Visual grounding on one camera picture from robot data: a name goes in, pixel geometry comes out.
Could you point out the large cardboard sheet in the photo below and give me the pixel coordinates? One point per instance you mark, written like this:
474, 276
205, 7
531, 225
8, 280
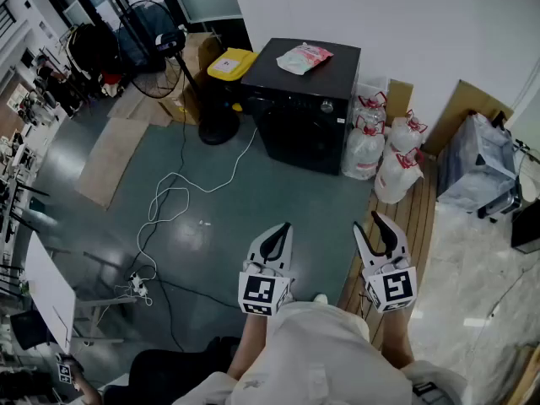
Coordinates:
451, 112

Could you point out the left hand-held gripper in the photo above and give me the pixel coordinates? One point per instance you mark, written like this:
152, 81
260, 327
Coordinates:
257, 289

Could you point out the white table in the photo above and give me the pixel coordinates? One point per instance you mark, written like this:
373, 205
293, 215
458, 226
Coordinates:
48, 289

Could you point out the cluttered workbench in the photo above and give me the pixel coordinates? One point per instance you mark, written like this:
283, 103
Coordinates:
17, 184

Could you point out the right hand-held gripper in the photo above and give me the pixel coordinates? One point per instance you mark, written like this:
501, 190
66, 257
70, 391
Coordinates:
396, 287

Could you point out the person's white shoe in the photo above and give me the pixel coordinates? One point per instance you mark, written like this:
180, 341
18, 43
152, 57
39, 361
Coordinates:
321, 298

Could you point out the black standing fan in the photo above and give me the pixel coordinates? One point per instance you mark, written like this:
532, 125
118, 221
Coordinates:
147, 49

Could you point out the person's left forearm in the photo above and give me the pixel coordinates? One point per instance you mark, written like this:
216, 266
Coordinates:
251, 344

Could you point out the creased flat cardboard sheet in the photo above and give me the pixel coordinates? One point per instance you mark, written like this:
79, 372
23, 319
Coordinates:
139, 108

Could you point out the person's white shirt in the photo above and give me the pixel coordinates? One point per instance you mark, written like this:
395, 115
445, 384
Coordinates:
320, 352

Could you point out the small cardboard sheet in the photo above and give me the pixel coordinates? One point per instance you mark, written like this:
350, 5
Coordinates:
400, 95

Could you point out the person's right forearm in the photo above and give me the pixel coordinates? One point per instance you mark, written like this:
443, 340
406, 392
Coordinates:
396, 336

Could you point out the long flat cardboard sheet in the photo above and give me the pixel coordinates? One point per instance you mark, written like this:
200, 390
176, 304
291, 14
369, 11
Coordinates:
111, 158

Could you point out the black box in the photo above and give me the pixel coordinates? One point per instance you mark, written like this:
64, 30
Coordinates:
527, 228

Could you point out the pink detergent pouch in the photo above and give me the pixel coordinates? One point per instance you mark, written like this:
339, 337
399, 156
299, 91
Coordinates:
304, 59

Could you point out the white power strip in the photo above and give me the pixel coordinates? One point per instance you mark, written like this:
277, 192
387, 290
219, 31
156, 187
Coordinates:
137, 284

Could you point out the yellow lid bin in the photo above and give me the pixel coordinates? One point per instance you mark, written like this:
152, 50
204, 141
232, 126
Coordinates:
232, 63

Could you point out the brown cardboard box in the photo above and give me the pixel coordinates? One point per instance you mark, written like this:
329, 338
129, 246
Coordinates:
192, 57

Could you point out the clear plastic box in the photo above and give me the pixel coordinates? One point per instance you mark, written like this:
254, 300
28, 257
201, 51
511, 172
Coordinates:
373, 84

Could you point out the black washing machine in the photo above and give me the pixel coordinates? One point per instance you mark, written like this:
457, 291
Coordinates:
304, 82

